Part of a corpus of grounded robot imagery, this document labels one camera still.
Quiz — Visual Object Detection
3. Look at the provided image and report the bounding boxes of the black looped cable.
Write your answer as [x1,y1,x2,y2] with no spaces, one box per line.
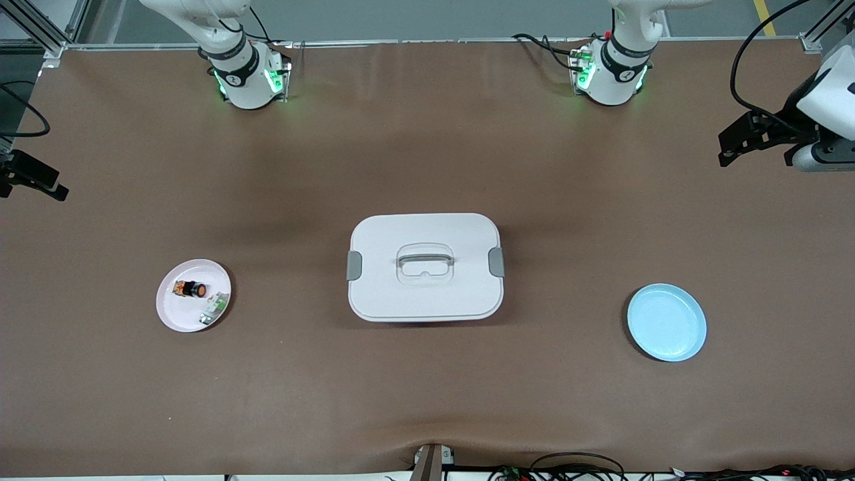
[530,452,627,481]

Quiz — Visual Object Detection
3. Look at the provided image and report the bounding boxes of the light blue round plate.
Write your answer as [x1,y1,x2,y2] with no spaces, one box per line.
[627,283,707,363]

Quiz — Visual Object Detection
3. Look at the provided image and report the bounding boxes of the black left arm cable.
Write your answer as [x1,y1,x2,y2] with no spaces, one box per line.
[729,0,813,134]

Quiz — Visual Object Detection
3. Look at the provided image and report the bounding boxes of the brown table mat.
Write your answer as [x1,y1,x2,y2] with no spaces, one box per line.
[0,39,855,479]

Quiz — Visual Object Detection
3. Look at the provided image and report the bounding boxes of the aluminium frame post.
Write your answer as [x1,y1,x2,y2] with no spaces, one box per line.
[798,0,855,55]
[0,0,92,59]

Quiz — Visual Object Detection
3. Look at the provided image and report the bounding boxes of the silver table edge rail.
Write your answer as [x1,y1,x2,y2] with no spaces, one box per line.
[63,36,804,51]

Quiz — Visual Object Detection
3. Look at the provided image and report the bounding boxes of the green push button switch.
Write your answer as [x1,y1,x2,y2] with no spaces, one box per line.
[199,292,230,327]

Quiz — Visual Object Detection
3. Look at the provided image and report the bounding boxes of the black cable bundle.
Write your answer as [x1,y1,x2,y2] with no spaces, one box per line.
[488,464,855,481]

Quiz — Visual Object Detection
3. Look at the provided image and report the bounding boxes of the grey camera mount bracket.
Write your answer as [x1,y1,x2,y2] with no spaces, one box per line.
[409,443,456,481]

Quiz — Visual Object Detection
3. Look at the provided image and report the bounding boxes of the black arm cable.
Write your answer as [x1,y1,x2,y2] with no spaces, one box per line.
[0,81,51,138]
[729,0,813,134]

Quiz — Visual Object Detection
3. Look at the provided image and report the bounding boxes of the black base cable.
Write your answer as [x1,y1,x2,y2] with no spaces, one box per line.
[246,5,295,67]
[512,32,590,71]

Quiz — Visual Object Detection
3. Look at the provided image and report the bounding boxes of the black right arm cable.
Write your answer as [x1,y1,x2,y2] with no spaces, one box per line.
[0,81,51,138]

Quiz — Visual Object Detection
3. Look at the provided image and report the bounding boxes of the white lidded storage box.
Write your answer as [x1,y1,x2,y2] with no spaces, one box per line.
[346,212,506,323]

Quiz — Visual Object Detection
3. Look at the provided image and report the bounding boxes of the pink round plate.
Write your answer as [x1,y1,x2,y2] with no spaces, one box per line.
[156,259,232,333]

